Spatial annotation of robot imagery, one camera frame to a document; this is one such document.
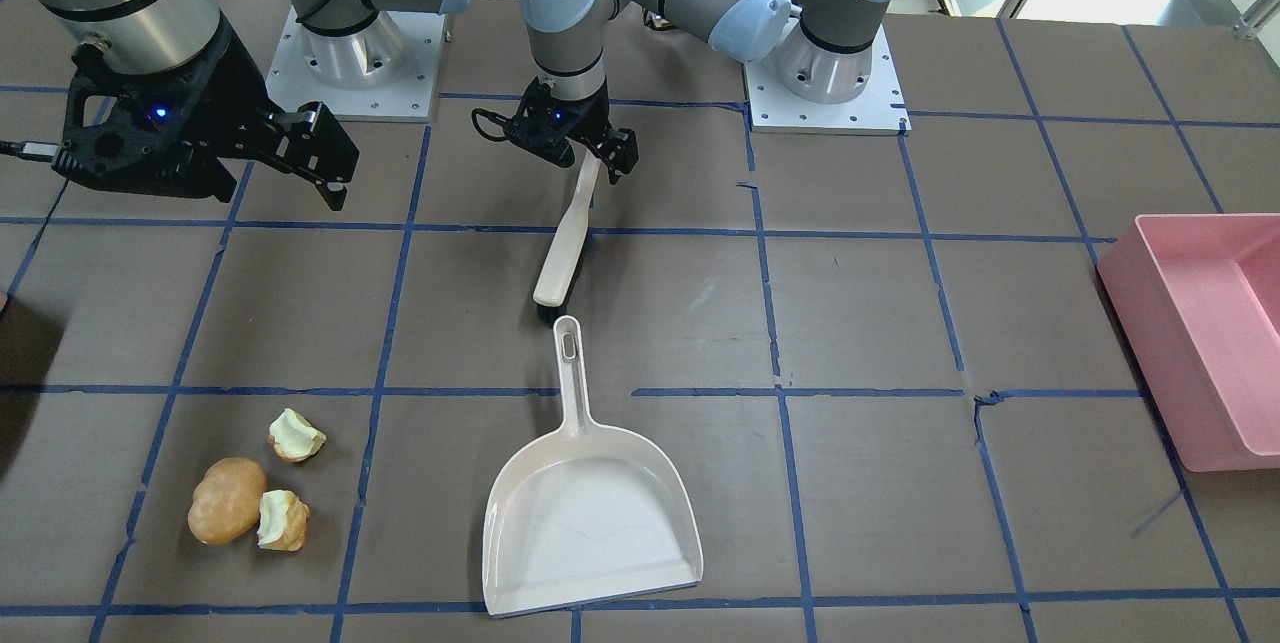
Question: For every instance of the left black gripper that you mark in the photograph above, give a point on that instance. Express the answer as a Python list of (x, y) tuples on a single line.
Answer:
[(590, 113)]

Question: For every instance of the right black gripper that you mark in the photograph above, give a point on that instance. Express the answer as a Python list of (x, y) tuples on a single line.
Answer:
[(228, 81)]

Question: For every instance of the cream hand brush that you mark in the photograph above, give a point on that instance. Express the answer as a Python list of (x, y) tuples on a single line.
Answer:
[(552, 289)]

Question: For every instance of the cream plastic dustpan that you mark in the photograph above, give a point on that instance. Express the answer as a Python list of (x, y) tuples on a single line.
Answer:
[(586, 513)]

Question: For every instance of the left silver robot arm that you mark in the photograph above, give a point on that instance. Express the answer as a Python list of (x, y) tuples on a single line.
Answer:
[(567, 36)]

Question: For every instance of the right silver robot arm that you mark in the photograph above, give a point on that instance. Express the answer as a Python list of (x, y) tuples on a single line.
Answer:
[(151, 36)]

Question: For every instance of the pink plastic bin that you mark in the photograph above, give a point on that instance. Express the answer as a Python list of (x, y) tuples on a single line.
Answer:
[(1198, 298)]

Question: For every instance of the upper bitten apple piece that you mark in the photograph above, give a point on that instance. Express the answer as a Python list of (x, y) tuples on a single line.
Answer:
[(293, 438)]

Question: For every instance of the bitten apple piece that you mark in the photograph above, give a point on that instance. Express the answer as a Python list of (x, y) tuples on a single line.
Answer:
[(293, 438), (283, 520)]

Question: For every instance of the brown potato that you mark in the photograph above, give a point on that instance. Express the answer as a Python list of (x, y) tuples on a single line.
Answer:
[(225, 504)]

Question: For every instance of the lower bitten apple piece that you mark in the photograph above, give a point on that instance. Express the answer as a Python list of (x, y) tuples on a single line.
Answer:
[(283, 520)]

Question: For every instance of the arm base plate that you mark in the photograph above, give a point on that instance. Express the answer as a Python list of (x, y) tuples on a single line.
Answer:
[(400, 73), (870, 108)]

